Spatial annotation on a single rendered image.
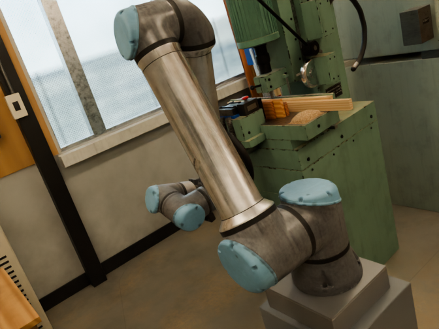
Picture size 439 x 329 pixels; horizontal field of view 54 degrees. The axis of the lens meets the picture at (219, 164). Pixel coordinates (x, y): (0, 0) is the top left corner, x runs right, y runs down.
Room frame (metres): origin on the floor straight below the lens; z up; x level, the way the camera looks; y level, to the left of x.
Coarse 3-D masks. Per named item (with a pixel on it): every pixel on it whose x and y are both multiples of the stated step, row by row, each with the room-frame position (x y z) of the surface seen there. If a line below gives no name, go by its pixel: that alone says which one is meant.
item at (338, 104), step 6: (288, 102) 1.73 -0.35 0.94; (294, 102) 1.70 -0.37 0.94; (300, 102) 1.68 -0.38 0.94; (306, 102) 1.65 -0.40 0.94; (312, 102) 1.63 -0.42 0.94; (318, 102) 1.61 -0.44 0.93; (324, 102) 1.58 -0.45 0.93; (330, 102) 1.56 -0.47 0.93; (336, 102) 1.54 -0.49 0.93; (342, 102) 1.52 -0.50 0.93; (348, 102) 1.50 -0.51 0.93; (294, 108) 1.71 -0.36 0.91; (300, 108) 1.68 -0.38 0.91; (306, 108) 1.66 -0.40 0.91; (312, 108) 1.63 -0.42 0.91; (318, 108) 1.61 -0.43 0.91; (324, 108) 1.59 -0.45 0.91; (330, 108) 1.57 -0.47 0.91; (336, 108) 1.54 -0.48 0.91; (342, 108) 1.52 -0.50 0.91; (348, 108) 1.50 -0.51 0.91
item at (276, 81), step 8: (272, 72) 1.78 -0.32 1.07; (280, 72) 1.81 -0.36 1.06; (256, 80) 1.79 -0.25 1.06; (264, 80) 1.76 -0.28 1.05; (272, 80) 1.77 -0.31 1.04; (280, 80) 1.80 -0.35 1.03; (288, 80) 1.83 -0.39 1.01; (256, 88) 1.80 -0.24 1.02; (264, 88) 1.77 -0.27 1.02; (272, 88) 1.77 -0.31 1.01
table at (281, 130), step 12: (276, 120) 1.66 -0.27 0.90; (288, 120) 1.61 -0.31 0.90; (312, 120) 1.52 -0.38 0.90; (324, 120) 1.55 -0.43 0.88; (336, 120) 1.59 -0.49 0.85; (264, 132) 1.65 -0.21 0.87; (276, 132) 1.60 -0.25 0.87; (288, 132) 1.55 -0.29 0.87; (300, 132) 1.50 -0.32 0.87; (312, 132) 1.50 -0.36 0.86; (252, 144) 1.60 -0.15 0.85
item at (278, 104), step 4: (264, 100) 1.75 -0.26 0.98; (268, 100) 1.72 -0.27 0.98; (272, 100) 1.70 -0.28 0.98; (276, 100) 1.68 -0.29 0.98; (280, 100) 1.67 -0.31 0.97; (276, 104) 1.69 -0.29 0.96; (280, 104) 1.67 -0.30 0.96; (276, 108) 1.69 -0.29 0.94; (280, 108) 1.67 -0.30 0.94; (276, 112) 1.70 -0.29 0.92; (280, 112) 1.68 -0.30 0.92; (284, 112) 1.68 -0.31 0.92; (276, 116) 1.70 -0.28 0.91; (280, 116) 1.68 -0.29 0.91; (284, 116) 1.67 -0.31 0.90
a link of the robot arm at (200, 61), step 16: (176, 0) 1.11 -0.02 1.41; (192, 16) 1.11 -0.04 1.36; (192, 32) 1.11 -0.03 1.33; (208, 32) 1.14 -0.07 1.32; (192, 48) 1.13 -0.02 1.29; (208, 48) 1.15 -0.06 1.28; (192, 64) 1.16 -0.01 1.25; (208, 64) 1.17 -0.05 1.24; (208, 80) 1.18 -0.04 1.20; (208, 96) 1.18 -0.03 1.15
